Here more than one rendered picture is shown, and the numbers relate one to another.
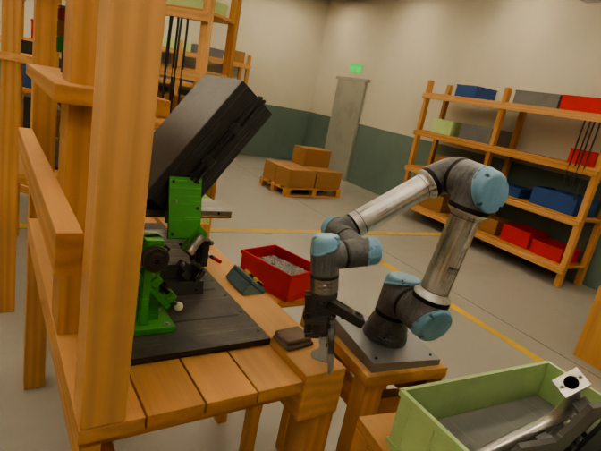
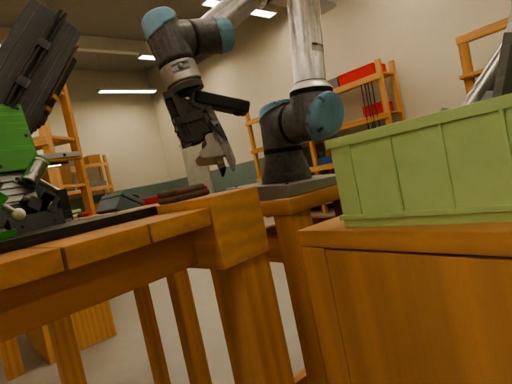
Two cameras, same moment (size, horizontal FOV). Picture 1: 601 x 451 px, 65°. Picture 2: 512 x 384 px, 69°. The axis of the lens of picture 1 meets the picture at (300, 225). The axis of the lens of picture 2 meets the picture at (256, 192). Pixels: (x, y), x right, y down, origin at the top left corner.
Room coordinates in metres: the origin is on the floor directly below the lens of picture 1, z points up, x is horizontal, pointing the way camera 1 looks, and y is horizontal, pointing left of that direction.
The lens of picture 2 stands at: (0.37, -0.05, 0.92)
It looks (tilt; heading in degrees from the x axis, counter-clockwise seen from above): 3 degrees down; 349
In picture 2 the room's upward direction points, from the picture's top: 12 degrees counter-clockwise
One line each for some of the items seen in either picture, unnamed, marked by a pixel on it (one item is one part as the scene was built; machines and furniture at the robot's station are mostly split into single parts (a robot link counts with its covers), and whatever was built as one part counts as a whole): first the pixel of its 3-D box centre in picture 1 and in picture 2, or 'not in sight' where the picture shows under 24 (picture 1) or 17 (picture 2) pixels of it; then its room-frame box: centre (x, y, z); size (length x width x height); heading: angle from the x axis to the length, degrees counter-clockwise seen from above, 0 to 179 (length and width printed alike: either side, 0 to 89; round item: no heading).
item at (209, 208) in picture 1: (176, 208); (11, 165); (1.72, 0.48, 1.11); 0.39 x 0.16 x 0.03; 125
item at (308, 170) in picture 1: (303, 170); not in sight; (8.12, 0.13, 0.37); 1.20 x 0.80 x 0.74; 130
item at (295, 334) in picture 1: (293, 337); (183, 193); (1.27, -0.04, 0.91); 0.10 x 0.08 x 0.03; 130
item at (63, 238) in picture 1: (38, 175); not in sight; (1.38, 0.81, 1.23); 1.30 x 0.05 x 0.09; 35
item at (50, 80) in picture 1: (83, 84); not in sight; (1.45, 0.72, 1.52); 0.90 x 0.25 x 0.04; 35
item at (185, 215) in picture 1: (181, 205); (5, 139); (1.57, 0.42, 1.17); 0.13 x 0.12 x 0.20; 35
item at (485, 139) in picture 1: (494, 170); (319, 150); (6.72, -2.54, 1.10); 3.01 x 0.55 x 2.20; 32
